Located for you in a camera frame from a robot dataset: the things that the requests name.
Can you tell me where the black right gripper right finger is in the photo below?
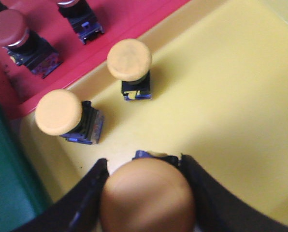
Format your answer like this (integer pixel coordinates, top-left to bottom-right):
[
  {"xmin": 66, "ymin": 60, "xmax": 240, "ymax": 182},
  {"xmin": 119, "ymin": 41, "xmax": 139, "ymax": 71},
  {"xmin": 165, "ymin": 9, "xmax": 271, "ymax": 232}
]
[{"xmin": 180, "ymin": 155, "xmax": 288, "ymax": 232}]

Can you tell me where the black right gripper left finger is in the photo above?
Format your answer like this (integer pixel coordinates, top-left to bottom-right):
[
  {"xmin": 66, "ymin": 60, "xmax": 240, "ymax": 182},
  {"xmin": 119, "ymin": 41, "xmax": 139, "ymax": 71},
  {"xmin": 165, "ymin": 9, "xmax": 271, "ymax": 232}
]
[{"xmin": 13, "ymin": 158, "xmax": 109, "ymax": 232}]

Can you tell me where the yellow push button large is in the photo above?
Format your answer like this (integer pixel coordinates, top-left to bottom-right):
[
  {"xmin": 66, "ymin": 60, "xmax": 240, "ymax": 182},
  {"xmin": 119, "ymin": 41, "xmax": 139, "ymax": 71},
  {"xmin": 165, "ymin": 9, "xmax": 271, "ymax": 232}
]
[{"xmin": 100, "ymin": 150, "xmax": 195, "ymax": 232}]

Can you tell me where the yellow push button top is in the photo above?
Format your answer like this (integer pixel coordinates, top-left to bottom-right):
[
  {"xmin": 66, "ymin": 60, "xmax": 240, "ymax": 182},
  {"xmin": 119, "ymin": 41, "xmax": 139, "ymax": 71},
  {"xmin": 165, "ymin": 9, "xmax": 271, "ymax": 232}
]
[{"xmin": 107, "ymin": 38, "xmax": 152, "ymax": 101}]

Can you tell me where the red mushroom push button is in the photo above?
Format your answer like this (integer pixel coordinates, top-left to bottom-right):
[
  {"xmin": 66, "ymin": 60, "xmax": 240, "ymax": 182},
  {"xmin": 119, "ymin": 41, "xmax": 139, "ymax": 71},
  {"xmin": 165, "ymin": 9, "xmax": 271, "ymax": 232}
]
[{"xmin": 0, "ymin": 9, "xmax": 62, "ymax": 79}]

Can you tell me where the green conveyor belt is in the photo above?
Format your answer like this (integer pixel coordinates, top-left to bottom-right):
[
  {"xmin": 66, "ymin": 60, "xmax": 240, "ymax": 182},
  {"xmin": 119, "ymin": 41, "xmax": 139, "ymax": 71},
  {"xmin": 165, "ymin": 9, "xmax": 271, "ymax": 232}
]
[{"xmin": 0, "ymin": 106, "xmax": 52, "ymax": 232}]

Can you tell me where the red plastic bin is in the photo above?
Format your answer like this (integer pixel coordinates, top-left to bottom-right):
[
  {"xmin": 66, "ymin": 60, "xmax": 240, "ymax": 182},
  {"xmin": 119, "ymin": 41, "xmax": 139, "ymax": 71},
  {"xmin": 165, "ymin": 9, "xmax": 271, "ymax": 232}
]
[{"xmin": 0, "ymin": 0, "xmax": 185, "ymax": 119}]

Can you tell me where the yellow plastic tray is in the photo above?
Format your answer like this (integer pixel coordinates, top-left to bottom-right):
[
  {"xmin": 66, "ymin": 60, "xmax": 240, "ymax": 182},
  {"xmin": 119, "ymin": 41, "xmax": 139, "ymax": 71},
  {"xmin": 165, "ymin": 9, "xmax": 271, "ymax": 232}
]
[{"xmin": 20, "ymin": 0, "xmax": 288, "ymax": 225}]

